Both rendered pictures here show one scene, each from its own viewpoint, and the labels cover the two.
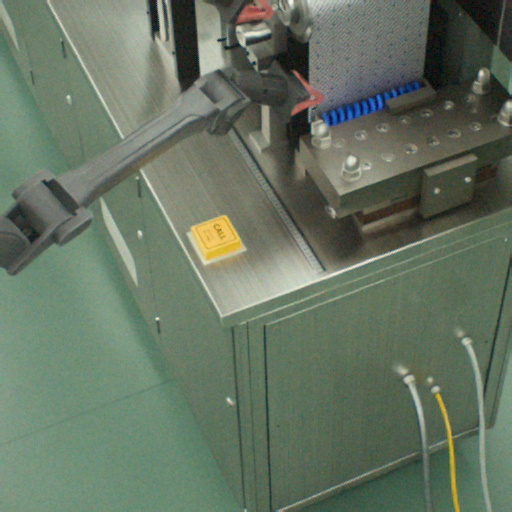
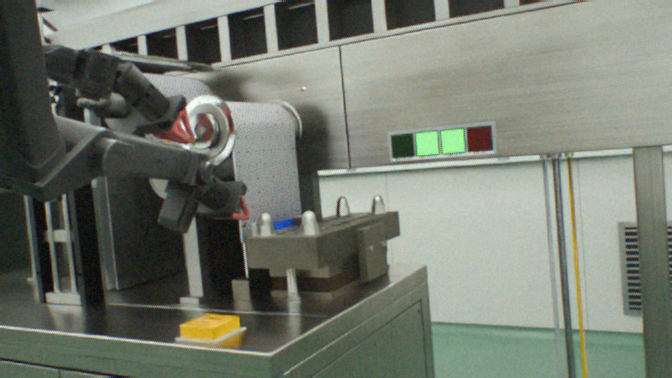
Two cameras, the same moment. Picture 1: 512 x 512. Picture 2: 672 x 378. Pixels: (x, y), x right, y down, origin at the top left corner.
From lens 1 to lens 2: 162 cm
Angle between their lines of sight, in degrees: 57
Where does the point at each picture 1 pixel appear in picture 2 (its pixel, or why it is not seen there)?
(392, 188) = (343, 244)
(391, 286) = (373, 348)
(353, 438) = not seen: outside the picture
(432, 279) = (392, 347)
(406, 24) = (286, 159)
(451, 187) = (376, 249)
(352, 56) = (260, 177)
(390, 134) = not seen: hidden behind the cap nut
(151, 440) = not seen: outside the picture
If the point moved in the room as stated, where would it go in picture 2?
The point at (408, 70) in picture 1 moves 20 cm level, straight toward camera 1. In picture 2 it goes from (293, 207) to (335, 210)
